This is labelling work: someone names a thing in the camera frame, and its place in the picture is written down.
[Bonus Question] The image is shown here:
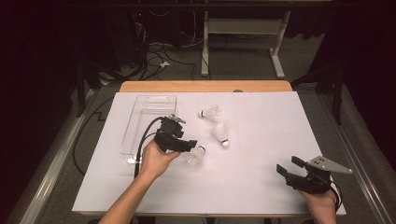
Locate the black metal stand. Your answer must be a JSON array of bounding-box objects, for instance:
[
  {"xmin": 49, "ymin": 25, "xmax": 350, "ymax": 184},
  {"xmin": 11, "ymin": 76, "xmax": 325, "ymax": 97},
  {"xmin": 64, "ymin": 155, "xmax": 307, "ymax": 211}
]
[
  {"xmin": 290, "ymin": 62, "xmax": 345, "ymax": 126},
  {"xmin": 75, "ymin": 60, "xmax": 105, "ymax": 119}
]

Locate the dark equipment with red light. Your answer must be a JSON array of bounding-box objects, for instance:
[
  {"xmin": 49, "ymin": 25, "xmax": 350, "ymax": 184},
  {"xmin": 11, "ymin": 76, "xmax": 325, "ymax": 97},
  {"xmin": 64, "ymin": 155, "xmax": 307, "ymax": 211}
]
[{"xmin": 106, "ymin": 8, "xmax": 149, "ymax": 68}]

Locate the person's right hand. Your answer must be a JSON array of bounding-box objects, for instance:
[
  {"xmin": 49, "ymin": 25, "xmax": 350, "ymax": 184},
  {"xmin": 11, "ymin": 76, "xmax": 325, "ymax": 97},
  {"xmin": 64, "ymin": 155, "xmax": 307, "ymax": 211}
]
[{"xmin": 297, "ymin": 189, "xmax": 339, "ymax": 224}]

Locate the tangle of floor cables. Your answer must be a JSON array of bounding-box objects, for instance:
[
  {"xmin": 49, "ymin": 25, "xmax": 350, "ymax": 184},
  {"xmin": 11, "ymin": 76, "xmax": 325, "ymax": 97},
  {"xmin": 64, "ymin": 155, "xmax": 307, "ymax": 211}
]
[{"xmin": 129, "ymin": 10, "xmax": 206, "ymax": 82}]

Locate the aluminium floor rail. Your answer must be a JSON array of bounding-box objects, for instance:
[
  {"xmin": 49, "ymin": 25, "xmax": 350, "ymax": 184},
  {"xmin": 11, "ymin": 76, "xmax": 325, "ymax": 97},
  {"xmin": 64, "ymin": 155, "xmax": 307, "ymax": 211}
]
[
  {"xmin": 6, "ymin": 88, "xmax": 96, "ymax": 224},
  {"xmin": 318, "ymin": 92, "xmax": 396, "ymax": 224}
]

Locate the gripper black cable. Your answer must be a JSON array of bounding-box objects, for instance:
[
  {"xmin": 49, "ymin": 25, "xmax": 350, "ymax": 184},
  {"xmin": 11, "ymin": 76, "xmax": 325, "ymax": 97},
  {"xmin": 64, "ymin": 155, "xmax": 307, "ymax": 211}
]
[
  {"xmin": 72, "ymin": 96, "xmax": 164, "ymax": 180},
  {"xmin": 326, "ymin": 178, "xmax": 344, "ymax": 214}
]

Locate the white metal desk frame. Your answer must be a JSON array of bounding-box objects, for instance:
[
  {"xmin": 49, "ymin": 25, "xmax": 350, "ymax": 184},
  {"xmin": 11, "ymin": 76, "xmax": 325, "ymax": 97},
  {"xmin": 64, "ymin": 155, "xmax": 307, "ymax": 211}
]
[{"xmin": 200, "ymin": 10, "xmax": 292, "ymax": 80}]

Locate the white feather shuttlecock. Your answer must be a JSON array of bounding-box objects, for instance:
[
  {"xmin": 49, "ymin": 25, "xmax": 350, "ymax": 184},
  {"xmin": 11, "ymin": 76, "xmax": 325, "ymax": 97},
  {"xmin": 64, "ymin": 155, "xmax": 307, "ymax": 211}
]
[
  {"xmin": 185, "ymin": 145, "xmax": 207, "ymax": 169},
  {"xmin": 210, "ymin": 122, "xmax": 231, "ymax": 148},
  {"xmin": 198, "ymin": 105, "xmax": 221, "ymax": 123}
]

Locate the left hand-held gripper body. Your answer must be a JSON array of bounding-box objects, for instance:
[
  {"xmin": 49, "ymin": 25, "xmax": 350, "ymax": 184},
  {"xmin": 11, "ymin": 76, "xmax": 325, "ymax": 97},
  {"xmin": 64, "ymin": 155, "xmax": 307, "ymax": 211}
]
[{"xmin": 153, "ymin": 114, "xmax": 187, "ymax": 153}]

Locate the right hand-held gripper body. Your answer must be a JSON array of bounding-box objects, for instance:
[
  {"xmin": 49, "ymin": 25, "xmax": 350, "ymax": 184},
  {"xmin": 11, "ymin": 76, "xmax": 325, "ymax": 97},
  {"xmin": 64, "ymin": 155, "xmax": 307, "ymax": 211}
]
[{"xmin": 284, "ymin": 155, "xmax": 354, "ymax": 196}]

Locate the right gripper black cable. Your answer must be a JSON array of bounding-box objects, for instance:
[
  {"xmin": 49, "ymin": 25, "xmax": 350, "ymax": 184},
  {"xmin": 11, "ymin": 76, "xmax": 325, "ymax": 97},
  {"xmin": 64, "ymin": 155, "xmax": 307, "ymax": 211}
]
[{"xmin": 326, "ymin": 178, "xmax": 344, "ymax": 214}]

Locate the clear plastic bin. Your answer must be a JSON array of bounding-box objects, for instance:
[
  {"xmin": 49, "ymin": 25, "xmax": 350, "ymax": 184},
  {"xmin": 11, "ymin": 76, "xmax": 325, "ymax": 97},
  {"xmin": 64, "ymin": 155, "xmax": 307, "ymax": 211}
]
[{"xmin": 120, "ymin": 94, "xmax": 177, "ymax": 165}]

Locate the person's left hand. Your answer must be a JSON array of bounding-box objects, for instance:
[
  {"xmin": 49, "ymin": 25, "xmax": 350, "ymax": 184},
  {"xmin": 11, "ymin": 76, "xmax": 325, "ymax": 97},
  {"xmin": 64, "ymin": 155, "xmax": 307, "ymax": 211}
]
[{"xmin": 138, "ymin": 138, "xmax": 182, "ymax": 184}]

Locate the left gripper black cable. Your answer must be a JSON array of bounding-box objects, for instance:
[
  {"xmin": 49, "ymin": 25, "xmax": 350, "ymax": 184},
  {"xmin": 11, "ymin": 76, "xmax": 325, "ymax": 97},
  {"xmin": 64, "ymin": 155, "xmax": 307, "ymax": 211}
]
[{"xmin": 72, "ymin": 96, "xmax": 164, "ymax": 180}]

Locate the white table cover sheet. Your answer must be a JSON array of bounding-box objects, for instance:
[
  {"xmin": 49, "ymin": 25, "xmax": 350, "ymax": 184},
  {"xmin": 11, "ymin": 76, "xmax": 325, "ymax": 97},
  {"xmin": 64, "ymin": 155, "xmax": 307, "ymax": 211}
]
[{"xmin": 72, "ymin": 91, "xmax": 347, "ymax": 217}]

